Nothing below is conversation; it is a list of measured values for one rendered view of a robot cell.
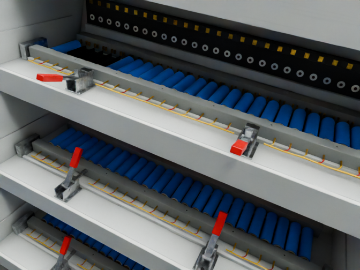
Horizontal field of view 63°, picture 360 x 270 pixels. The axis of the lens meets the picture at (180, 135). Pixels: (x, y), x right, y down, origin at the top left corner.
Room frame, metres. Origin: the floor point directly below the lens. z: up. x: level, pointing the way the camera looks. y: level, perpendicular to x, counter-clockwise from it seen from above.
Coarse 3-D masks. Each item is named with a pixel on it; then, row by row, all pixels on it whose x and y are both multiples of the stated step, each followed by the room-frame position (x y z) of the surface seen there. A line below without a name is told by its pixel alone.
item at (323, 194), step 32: (0, 32) 0.48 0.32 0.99; (32, 32) 0.54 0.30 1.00; (64, 32) 0.61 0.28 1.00; (96, 32) 0.62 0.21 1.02; (0, 64) 0.48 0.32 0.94; (32, 64) 0.50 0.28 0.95; (224, 64) 0.53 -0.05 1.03; (32, 96) 0.45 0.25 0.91; (64, 96) 0.42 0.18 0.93; (96, 96) 0.42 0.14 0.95; (320, 96) 0.48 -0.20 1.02; (96, 128) 0.41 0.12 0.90; (128, 128) 0.39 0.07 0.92; (160, 128) 0.37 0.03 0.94; (192, 128) 0.38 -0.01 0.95; (192, 160) 0.36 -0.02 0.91; (224, 160) 0.34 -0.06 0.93; (256, 160) 0.34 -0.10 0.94; (288, 160) 0.35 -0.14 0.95; (256, 192) 0.33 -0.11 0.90; (288, 192) 0.32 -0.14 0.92; (320, 192) 0.30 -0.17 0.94; (352, 192) 0.31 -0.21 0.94; (352, 224) 0.29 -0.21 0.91
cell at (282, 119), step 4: (284, 104) 0.45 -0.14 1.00; (288, 104) 0.45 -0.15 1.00; (280, 108) 0.45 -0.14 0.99; (284, 108) 0.44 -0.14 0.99; (288, 108) 0.44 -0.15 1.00; (280, 112) 0.43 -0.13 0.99; (284, 112) 0.43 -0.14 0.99; (288, 112) 0.43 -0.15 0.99; (280, 116) 0.41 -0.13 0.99; (284, 116) 0.42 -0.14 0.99; (288, 116) 0.42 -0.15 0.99; (276, 120) 0.41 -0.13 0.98; (280, 120) 0.40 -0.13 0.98; (284, 120) 0.41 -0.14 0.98; (288, 120) 0.42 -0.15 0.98; (284, 124) 0.40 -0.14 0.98
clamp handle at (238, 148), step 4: (248, 132) 0.34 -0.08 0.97; (252, 132) 0.35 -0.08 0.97; (244, 136) 0.35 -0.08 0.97; (248, 136) 0.35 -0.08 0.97; (240, 140) 0.31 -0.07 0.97; (244, 140) 0.33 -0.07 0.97; (248, 140) 0.33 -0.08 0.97; (236, 144) 0.29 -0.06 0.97; (240, 144) 0.30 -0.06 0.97; (244, 144) 0.30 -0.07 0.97; (232, 148) 0.28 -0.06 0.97; (236, 148) 0.28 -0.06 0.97; (240, 148) 0.28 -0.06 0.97; (244, 148) 0.29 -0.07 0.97; (232, 152) 0.28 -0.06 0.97; (236, 152) 0.28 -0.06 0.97; (240, 152) 0.28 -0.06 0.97
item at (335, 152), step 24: (48, 48) 0.51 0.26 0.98; (72, 72) 0.47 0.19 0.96; (96, 72) 0.46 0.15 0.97; (120, 72) 0.46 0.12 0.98; (168, 96) 0.42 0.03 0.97; (192, 96) 0.42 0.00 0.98; (216, 120) 0.40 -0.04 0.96; (240, 120) 0.38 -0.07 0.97; (264, 120) 0.39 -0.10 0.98; (264, 144) 0.36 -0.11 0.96; (288, 144) 0.37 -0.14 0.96; (312, 144) 0.35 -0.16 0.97; (336, 144) 0.36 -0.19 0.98
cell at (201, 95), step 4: (208, 84) 0.48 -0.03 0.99; (212, 84) 0.48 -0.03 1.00; (216, 84) 0.49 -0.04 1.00; (204, 88) 0.46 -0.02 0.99; (208, 88) 0.47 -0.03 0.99; (212, 88) 0.47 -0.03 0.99; (216, 88) 0.49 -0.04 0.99; (200, 92) 0.45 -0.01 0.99; (204, 92) 0.45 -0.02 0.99; (208, 92) 0.46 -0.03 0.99; (212, 92) 0.47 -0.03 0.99; (196, 96) 0.44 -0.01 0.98; (200, 96) 0.44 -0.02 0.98; (204, 96) 0.44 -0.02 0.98; (208, 96) 0.45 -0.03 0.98
